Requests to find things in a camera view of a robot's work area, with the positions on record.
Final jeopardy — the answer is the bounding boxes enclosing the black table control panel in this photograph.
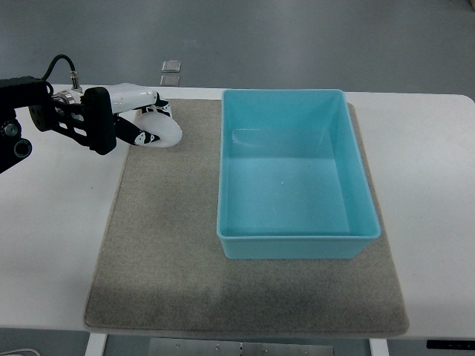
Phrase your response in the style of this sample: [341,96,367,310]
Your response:
[426,340,475,351]

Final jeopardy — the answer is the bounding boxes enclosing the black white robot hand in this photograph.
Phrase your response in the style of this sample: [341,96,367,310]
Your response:
[81,83,172,155]

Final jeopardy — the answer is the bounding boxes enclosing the white left table leg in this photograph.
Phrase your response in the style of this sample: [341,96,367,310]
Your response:
[85,333,108,356]

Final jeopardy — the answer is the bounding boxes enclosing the white right table leg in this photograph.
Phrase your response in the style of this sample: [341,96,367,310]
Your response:
[369,338,390,356]

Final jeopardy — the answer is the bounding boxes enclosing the metal table base plate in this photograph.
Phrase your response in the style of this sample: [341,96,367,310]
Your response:
[148,338,335,356]

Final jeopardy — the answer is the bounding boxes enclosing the grey felt mat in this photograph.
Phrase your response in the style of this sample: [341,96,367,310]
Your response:
[84,99,409,339]

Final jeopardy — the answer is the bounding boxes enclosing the white cable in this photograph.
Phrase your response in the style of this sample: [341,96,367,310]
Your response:
[0,346,39,356]

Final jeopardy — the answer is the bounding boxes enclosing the white table leg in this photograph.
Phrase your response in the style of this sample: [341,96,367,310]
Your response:
[85,333,108,356]
[369,338,390,356]

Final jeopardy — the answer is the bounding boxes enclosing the lower metal floor plate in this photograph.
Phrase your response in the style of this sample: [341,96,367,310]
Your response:
[160,74,180,87]

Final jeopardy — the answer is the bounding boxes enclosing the blue plastic box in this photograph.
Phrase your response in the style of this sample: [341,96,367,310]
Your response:
[217,89,381,260]

